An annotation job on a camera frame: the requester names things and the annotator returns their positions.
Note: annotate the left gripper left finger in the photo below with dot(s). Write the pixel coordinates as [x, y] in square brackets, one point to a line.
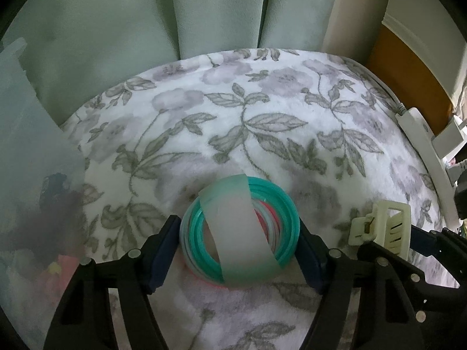
[82, 319]

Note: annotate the green curtain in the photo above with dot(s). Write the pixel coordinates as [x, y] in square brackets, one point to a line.
[78, 48]

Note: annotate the floral blanket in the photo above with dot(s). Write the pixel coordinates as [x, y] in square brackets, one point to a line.
[321, 127]

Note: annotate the clear plastic storage bin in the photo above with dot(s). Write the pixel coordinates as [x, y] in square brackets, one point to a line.
[41, 182]

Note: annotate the beige claw hair clip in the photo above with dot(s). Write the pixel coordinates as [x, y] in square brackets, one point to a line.
[389, 225]

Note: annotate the teal ring pack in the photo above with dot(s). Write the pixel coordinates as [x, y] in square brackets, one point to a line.
[239, 231]

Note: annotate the white charger plug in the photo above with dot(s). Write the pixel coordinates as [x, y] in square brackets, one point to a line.
[451, 140]

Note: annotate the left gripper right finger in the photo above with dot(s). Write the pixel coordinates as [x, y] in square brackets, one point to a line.
[328, 273]

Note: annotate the pink hair roller clip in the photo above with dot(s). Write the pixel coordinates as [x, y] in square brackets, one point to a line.
[61, 271]

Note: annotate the white power strip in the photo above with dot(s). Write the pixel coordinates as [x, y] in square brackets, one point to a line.
[443, 173]

